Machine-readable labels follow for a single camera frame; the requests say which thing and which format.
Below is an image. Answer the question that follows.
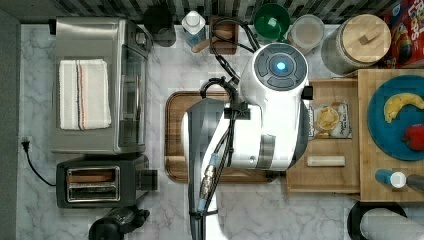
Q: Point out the light wooden drawer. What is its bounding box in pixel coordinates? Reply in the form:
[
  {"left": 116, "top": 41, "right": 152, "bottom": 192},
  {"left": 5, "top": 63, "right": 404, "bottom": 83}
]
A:
[{"left": 286, "top": 78, "right": 360, "bottom": 194}]

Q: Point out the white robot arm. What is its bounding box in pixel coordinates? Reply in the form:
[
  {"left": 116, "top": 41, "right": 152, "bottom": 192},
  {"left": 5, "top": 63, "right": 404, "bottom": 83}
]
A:
[{"left": 181, "top": 43, "right": 313, "bottom": 240}]

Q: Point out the dark wooden cutting board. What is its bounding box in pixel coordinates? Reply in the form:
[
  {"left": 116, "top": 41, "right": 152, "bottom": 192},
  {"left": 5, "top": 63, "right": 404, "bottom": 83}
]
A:
[{"left": 165, "top": 91, "right": 280, "bottom": 184}]

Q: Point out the wooden utensil holder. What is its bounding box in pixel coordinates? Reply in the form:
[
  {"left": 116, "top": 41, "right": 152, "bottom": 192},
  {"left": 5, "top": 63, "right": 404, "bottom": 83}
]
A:
[{"left": 191, "top": 16, "right": 238, "bottom": 55}]

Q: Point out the clear bottle with white cap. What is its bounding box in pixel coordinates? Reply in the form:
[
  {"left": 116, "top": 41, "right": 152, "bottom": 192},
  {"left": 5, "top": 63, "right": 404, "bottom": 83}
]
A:
[{"left": 181, "top": 11, "right": 206, "bottom": 47}]

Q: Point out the stainless steel toaster oven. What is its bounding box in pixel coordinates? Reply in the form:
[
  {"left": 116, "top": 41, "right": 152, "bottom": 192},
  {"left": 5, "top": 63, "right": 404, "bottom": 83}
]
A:
[{"left": 51, "top": 17, "right": 152, "bottom": 155}]

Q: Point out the black mug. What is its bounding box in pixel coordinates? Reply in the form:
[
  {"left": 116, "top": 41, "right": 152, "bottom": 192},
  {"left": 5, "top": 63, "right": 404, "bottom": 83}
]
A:
[{"left": 143, "top": 5, "right": 176, "bottom": 47}]

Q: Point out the green plastic bowl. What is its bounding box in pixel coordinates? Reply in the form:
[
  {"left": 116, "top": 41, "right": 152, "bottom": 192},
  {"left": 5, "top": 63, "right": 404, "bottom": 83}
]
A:
[{"left": 253, "top": 3, "right": 291, "bottom": 42}]

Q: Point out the silver snack bag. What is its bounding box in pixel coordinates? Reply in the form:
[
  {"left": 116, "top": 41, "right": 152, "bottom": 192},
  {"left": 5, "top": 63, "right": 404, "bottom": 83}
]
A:
[{"left": 308, "top": 101, "right": 352, "bottom": 139}]

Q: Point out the black two-slot toaster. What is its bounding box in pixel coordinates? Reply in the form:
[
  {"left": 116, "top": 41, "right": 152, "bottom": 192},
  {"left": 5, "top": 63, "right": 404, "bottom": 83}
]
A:
[{"left": 56, "top": 153, "right": 158, "bottom": 209}]

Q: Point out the clear plastic lidded container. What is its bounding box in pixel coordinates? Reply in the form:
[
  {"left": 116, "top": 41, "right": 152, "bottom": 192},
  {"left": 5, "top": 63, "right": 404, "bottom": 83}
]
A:
[{"left": 287, "top": 14, "right": 325, "bottom": 55}]

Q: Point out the white striped folded towel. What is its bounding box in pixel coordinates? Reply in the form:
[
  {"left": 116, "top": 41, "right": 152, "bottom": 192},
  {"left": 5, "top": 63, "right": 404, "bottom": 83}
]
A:
[{"left": 59, "top": 59, "right": 111, "bottom": 131}]

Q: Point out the glass jar with wooden lid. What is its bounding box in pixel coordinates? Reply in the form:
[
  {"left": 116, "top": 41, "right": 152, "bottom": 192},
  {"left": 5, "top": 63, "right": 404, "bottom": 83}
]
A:
[{"left": 321, "top": 14, "right": 391, "bottom": 75}]

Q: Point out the blue round plate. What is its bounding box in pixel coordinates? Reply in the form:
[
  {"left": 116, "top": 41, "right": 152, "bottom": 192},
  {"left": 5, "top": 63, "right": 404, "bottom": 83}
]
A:
[{"left": 367, "top": 75, "right": 424, "bottom": 161}]

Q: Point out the yellow banana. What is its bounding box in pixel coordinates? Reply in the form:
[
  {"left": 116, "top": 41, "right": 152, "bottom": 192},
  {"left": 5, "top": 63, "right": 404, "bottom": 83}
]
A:
[{"left": 383, "top": 93, "right": 424, "bottom": 123}]

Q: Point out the grey roll on black base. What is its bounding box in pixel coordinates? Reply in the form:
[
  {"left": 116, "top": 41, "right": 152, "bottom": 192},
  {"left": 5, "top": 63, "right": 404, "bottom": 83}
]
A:
[{"left": 347, "top": 202, "right": 423, "bottom": 240}]

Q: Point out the blue bottle with white cap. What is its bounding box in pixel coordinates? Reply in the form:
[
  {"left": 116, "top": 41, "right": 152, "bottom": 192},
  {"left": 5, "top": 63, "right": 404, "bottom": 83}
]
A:
[{"left": 375, "top": 169, "right": 406, "bottom": 189}]

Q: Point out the red bell pepper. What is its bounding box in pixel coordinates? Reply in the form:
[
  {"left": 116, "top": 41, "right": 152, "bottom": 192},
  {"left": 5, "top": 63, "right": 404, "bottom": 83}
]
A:
[{"left": 402, "top": 124, "right": 424, "bottom": 151}]

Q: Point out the grey cylinder shaker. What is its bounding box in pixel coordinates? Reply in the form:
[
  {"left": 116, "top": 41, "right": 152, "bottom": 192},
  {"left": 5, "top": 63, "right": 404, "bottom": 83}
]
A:
[{"left": 406, "top": 174, "right": 424, "bottom": 191}]

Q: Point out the red cereal box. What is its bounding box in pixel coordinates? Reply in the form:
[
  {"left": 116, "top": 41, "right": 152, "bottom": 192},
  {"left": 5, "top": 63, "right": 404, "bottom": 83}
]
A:
[{"left": 383, "top": 0, "right": 424, "bottom": 68}]

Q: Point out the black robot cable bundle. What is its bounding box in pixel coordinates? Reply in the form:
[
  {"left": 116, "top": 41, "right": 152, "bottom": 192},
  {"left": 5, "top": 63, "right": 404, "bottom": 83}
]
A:
[{"left": 189, "top": 17, "right": 261, "bottom": 240}]

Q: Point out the cream drawer handle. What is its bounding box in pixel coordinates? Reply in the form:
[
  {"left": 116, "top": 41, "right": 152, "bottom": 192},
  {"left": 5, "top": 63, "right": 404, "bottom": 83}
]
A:
[{"left": 307, "top": 156, "right": 345, "bottom": 167}]

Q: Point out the black camera device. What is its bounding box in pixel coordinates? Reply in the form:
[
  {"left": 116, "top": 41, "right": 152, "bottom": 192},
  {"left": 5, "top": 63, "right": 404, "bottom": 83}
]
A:
[{"left": 88, "top": 206, "right": 150, "bottom": 240}]

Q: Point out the black toaster power cord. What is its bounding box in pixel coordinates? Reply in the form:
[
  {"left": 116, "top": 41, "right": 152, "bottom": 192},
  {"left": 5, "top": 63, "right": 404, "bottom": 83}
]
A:
[{"left": 21, "top": 139, "right": 57, "bottom": 188}]

